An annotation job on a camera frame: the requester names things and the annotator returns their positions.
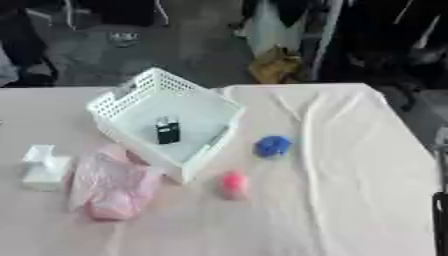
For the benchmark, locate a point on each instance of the pink round object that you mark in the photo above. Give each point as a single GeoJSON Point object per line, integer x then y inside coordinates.
{"type": "Point", "coordinates": [234, 184]}

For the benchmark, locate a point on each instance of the white T-shaped block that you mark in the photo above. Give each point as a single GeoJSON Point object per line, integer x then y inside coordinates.
{"type": "Point", "coordinates": [44, 170]}

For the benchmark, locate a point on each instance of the pink plastic bag package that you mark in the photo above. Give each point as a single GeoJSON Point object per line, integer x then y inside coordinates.
{"type": "Point", "coordinates": [111, 186]}

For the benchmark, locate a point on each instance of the yellow brown bag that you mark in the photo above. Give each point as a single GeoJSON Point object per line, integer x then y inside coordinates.
{"type": "Point", "coordinates": [274, 66]}

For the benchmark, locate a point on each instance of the white perforated plastic basket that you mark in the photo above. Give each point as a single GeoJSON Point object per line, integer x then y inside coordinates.
{"type": "Point", "coordinates": [192, 113]}

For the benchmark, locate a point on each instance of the black chair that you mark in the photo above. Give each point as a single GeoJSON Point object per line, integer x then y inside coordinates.
{"type": "Point", "coordinates": [26, 50]}

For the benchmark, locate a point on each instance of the blue round object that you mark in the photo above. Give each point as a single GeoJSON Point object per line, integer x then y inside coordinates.
{"type": "Point", "coordinates": [272, 146]}

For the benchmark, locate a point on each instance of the small black and white box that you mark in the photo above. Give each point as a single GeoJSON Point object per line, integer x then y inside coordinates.
{"type": "Point", "coordinates": [168, 131]}

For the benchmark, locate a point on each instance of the white cloth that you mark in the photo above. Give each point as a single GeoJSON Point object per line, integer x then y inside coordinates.
{"type": "Point", "coordinates": [274, 30]}

